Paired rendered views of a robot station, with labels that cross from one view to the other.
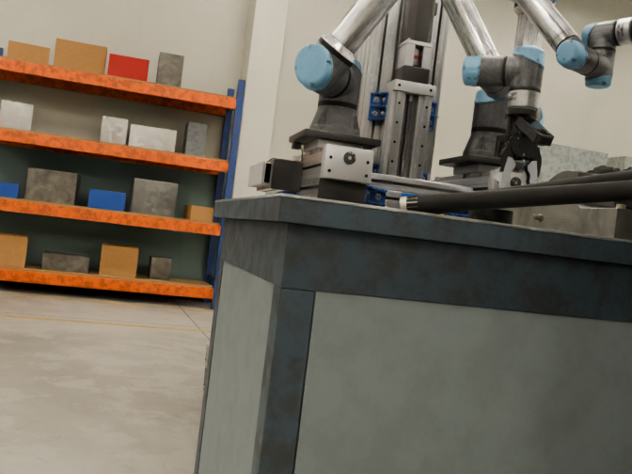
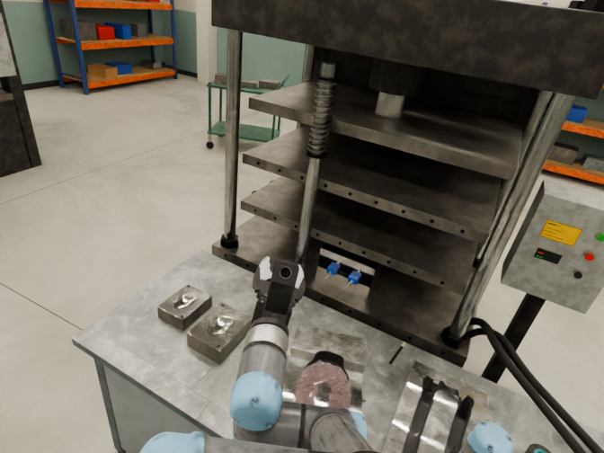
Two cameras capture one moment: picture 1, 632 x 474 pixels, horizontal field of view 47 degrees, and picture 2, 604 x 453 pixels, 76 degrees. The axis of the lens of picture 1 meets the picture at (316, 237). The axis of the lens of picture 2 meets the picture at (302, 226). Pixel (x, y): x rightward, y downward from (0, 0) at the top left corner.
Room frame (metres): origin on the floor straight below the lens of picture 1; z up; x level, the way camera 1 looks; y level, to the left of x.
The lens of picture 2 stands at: (2.40, -0.50, 1.96)
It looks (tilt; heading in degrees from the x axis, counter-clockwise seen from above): 31 degrees down; 220
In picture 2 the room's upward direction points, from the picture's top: 8 degrees clockwise
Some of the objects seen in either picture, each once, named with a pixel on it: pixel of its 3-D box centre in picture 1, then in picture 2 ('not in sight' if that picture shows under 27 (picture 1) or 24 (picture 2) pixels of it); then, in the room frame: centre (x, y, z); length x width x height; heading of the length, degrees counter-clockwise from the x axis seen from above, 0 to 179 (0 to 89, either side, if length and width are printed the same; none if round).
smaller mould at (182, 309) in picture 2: not in sight; (185, 306); (1.79, -1.55, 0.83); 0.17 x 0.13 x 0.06; 15
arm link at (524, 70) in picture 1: (526, 71); (486, 452); (1.76, -0.46, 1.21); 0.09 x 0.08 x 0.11; 65
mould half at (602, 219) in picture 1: (592, 212); (437, 433); (1.53, -0.57, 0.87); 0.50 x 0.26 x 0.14; 15
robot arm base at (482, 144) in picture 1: (488, 146); not in sight; (2.24, -0.50, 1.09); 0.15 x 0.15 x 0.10
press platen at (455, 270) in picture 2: not in sight; (368, 212); (0.79, -1.39, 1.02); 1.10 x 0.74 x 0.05; 105
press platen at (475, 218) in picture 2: not in sight; (377, 167); (0.79, -1.39, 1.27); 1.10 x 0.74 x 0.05; 105
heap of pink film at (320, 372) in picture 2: not in sight; (323, 392); (1.71, -0.89, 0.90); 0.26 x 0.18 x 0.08; 33
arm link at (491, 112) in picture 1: (494, 108); not in sight; (2.25, -0.50, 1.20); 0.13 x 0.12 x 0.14; 130
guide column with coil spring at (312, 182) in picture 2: not in sight; (306, 216); (1.21, -1.45, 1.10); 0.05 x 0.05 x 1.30
